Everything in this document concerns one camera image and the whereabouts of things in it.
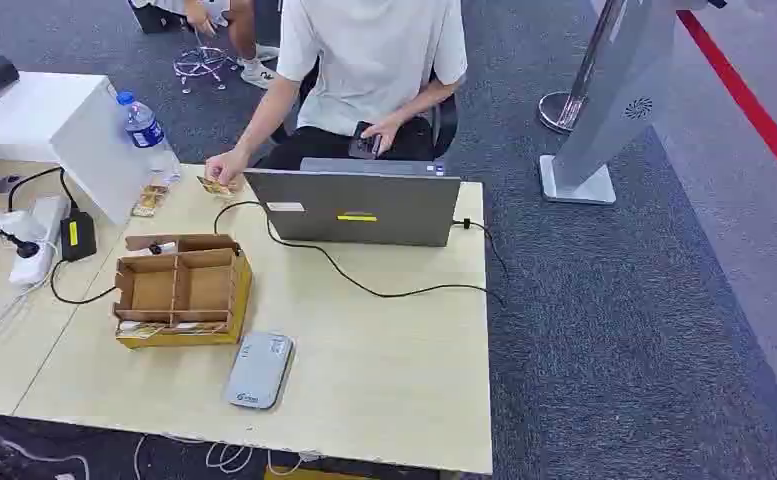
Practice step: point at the white cabinet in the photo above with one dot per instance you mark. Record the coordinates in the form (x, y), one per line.
(37, 112)

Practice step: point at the grey flat card reader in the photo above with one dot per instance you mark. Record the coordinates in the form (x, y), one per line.
(259, 371)

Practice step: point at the black power adapter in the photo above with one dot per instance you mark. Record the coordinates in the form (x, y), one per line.
(78, 236)

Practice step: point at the person's right hand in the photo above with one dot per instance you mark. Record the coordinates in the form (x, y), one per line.
(228, 166)

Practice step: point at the white power strip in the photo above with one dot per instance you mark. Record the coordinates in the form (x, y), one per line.
(42, 232)

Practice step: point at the yellow object under desk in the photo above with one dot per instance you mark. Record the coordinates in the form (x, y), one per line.
(315, 474)

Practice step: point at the grey laptop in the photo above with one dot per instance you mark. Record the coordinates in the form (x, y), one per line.
(361, 206)

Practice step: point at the clear water bottle blue cap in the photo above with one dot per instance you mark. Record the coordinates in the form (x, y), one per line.
(146, 132)

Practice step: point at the person on stool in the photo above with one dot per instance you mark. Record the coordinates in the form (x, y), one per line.
(242, 33)

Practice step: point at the seated person in white shirt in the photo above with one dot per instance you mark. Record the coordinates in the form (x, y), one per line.
(368, 60)

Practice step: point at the person's left hand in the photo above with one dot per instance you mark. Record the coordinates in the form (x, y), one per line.
(385, 130)

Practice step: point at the silver kiosk stand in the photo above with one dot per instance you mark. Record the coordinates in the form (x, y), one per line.
(620, 99)

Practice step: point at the chrome stool base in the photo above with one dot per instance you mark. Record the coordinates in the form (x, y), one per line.
(201, 63)

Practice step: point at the wooden card box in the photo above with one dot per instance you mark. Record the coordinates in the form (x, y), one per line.
(189, 288)

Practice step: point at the grey computer mouse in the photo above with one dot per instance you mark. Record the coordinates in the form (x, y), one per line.
(7, 183)

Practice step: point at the printed card in box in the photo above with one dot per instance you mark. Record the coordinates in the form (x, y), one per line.
(199, 326)
(139, 330)

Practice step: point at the black smartphone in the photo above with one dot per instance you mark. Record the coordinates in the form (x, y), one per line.
(362, 147)

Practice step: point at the gold printed card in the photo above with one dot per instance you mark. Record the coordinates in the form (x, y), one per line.
(213, 187)

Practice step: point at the chrome stanchion post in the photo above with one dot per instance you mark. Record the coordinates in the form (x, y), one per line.
(560, 109)

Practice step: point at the stack of gold cards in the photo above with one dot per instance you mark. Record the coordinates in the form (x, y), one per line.
(149, 201)

